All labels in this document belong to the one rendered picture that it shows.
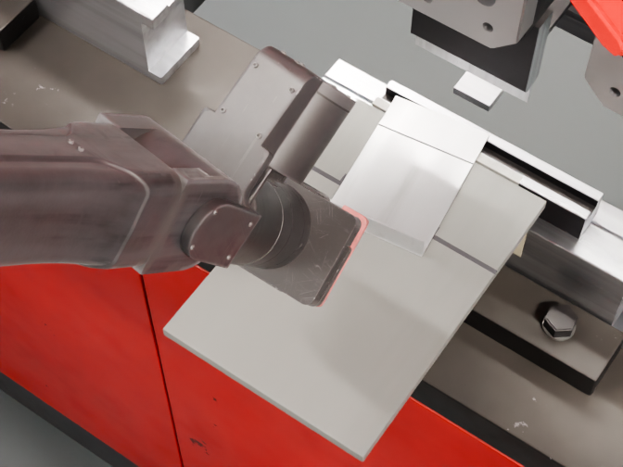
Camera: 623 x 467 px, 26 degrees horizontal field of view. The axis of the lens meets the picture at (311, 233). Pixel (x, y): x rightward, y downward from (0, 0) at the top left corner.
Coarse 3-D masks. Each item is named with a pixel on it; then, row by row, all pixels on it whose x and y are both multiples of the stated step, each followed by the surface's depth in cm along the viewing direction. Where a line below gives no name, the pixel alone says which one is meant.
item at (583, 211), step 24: (384, 96) 113; (408, 96) 112; (504, 144) 110; (528, 168) 109; (552, 168) 108; (552, 192) 107; (576, 192) 108; (600, 192) 107; (552, 216) 108; (576, 216) 106
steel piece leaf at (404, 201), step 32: (384, 128) 110; (384, 160) 108; (416, 160) 108; (448, 160) 108; (352, 192) 107; (384, 192) 107; (416, 192) 107; (448, 192) 107; (384, 224) 103; (416, 224) 105
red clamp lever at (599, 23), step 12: (576, 0) 78; (588, 0) 78; (600, 0) 78; (612, 0) 78; (588, 12) 78; (600, 12) 78; (612, 12) 78; (588, 24) 79; (600, 24) 79; (612, 24) 78; (600, 36) 79; (612, 36) 79; (612, 48) 79
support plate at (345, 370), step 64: (512, 192) 107; (384, 256) 104; (448, 256) 104; (192, 320) 101; (256, 320) 101; (320, 320) 101; (384, 320) 101; (448, 320) 101; (256, 384) 98; (320, 384) 98; (384, 384) 98
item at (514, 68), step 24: (432, 24) 100; (432, 48) 104; (456, 48) 100; (480, 48) 99; (504, 48) 97; (528, 48) 95; (480, 72) 102; (504, 72) 99; (528, 72) 97; (528, 96) 101
